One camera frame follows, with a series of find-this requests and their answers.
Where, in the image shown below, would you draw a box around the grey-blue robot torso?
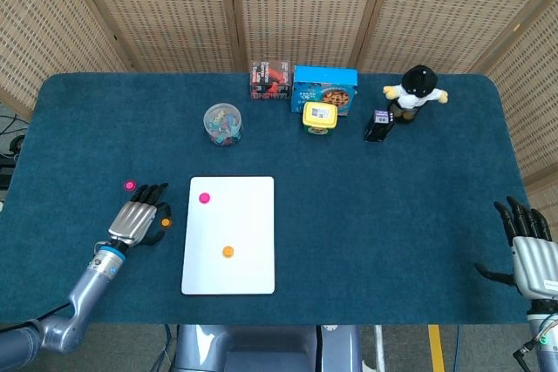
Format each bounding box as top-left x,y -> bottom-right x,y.
174,324 -> 364,372

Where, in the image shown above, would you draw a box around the blue cookie box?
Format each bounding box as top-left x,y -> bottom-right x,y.
289,64 -> 359,117

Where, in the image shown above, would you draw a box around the blue table cloth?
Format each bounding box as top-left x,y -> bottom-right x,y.
0,71 -> 531,326

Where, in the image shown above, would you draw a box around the black-headed plush toy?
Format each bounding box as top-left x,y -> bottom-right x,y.
382,64 -> 450,123

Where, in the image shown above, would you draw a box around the woven folding screen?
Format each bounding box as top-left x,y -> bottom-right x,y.
0,0 -> 558,216

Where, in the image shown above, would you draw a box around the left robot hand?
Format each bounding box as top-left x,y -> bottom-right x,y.
107,182 -> 174,247

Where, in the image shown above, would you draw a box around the black carton box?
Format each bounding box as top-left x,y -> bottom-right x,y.
364,108 -> 395,144

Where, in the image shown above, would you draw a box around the black floor cables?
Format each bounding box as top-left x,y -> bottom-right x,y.
0,113 -> 30,188

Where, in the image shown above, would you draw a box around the white rectangular board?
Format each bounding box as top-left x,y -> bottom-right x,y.
180,176 -> 276,296

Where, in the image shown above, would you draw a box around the clear jar of binder clips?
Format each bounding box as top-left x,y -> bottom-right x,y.
202,103 -> 244,147

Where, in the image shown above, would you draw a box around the green tub yellow lid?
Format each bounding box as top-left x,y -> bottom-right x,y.
302,101 -> 340,136

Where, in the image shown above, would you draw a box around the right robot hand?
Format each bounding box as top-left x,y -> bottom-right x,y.
473,195 -> 558,301

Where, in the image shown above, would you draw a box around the clear box black red blocks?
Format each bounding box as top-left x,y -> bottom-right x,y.
249,59 -> 293,101

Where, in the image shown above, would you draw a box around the black cable plug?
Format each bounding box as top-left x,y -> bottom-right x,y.
510,336 -> 541,362

